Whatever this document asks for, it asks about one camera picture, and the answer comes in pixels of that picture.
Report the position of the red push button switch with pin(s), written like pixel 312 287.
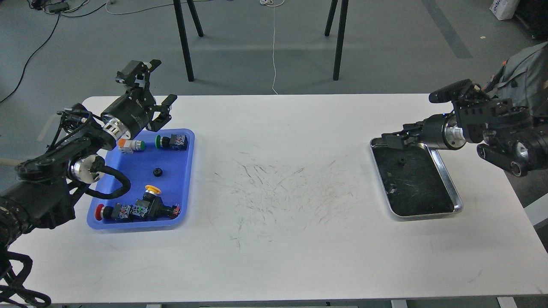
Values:
pixel 117 213

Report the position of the silver metal tray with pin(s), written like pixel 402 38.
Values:
pixel 422 188

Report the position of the blue plastic tray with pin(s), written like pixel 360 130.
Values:
pixel 138 167

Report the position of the grey backpack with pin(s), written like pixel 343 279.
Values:
pixel 523 78

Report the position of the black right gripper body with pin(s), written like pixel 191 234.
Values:
pixel 441 131

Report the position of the orange white push button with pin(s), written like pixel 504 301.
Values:
pixel 130 146

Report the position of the black right stand legs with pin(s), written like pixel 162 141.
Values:
pixel 340 32

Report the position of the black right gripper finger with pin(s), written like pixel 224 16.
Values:
pixel 411 128
pixel 401 139

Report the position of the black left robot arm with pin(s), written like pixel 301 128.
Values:
pixel 50 185

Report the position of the black left stand legs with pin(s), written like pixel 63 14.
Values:
pixel 180 22

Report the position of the yellow push button switch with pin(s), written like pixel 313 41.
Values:
pixel 151 206

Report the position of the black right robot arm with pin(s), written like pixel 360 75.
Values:
pixel 506 136

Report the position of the green push button switch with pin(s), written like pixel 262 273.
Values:
pixel 178 142

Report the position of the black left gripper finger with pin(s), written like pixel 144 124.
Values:
pixel 136 74
pixel 164 109

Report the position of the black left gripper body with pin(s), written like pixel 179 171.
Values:
pixel 129 114

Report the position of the black stand legs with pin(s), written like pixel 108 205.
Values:
pixel 180 22
pixel 340 32

